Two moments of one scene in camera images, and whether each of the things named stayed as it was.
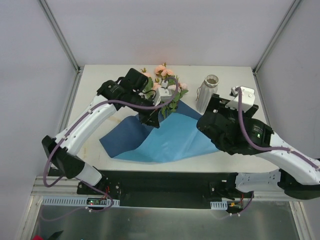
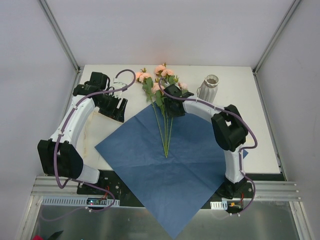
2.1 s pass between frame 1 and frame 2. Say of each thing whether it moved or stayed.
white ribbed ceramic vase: stayed
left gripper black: moved
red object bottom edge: stayed
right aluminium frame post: stayed
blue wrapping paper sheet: moved
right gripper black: moved
